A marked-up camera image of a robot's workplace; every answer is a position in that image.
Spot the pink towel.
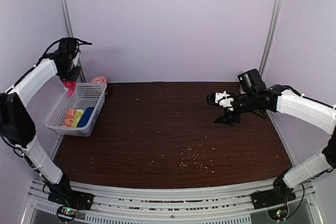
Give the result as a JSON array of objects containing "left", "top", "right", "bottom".
[{"left": 62, "top": 79, "right": 77, "bottom": 97}]

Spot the orange bunny towel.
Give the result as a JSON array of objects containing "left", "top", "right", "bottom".
[{"left": 62, "top": 108, "right": 76, "bottom": 127}]

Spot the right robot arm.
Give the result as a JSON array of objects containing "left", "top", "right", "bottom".
[{"left": 206, "top": 69, "right": 335, "bottom": 204}]

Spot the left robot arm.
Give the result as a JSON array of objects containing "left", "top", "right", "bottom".
[{"left": 1, "top": 37, "right": 88, "bottom": 205}]

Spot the red white bowl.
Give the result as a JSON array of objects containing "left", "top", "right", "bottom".
[{"left": 91, "top": 76, "right": 108, "bottom": 83}]

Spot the white plastic basket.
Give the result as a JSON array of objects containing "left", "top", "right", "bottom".
[{"left": 45, "top": 82, "right": 107, "bottom": 137}]

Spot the blue rolled towel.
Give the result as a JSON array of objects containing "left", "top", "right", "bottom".
[{"left": 77, "top": 107, "right": 94, "bottom": 127}]

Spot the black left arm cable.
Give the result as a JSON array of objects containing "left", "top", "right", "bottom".
[{"left": 36, "top": 37, "right": 93, "bottom": 65}]

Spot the left aluminium post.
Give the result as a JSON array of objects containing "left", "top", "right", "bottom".
[{"left": 54, "top": 0, "right": 87, "bottom": 83}]

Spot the aluminium post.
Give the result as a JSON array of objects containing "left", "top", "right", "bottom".
[
  {"left": 259, "top": 0, "right": 284, "bottom": 80},
  {"left": 54, "top": 0, "right": 87, "bottom": 83}
]

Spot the right aluminium post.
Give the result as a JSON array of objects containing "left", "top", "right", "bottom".
[{"left": 259, "top": 0, "right": 284, "bottom": 80}]

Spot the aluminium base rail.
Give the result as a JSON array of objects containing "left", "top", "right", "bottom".
[{"left": 19, "top": 179, "right": 326, "bottom": 223}]

